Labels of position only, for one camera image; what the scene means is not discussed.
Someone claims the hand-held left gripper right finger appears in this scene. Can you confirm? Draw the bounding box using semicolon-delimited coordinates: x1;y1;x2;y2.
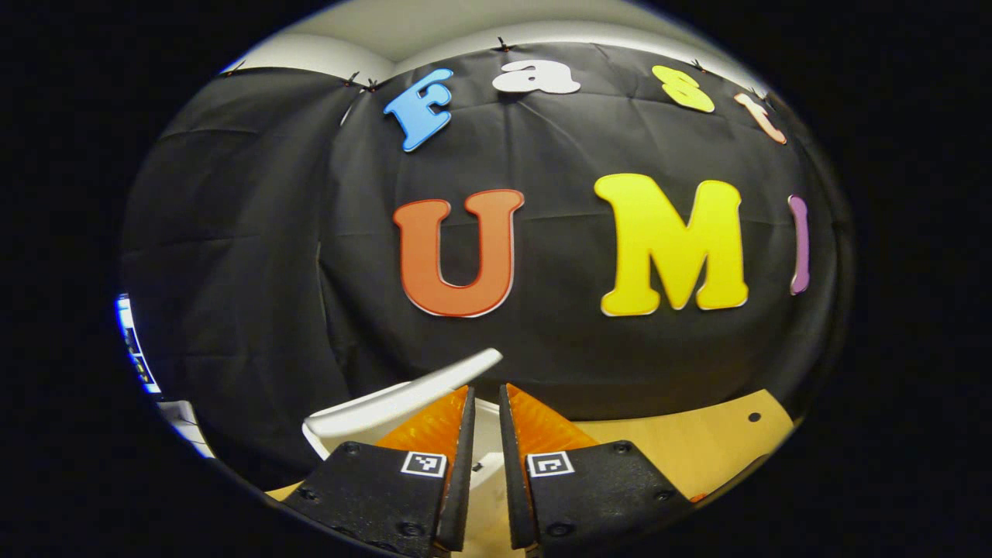
498;383;695;558

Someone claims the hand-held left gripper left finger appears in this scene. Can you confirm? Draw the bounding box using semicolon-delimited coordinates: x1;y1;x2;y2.
281;384;476;558

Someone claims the white garbage bin lid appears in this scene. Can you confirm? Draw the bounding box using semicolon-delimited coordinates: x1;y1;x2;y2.
302;348;505;460

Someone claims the wooden desktop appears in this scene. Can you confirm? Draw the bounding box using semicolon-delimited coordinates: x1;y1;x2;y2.
266;390;797;558

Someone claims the white side table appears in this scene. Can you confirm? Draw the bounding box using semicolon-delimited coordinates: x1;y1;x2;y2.
157;399;216;460

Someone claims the black backdrop cloth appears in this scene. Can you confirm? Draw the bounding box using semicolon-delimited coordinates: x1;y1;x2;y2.
120;43;853;493

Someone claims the computer monitor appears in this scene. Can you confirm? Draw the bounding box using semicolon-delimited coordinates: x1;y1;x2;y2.
115;293;161;396

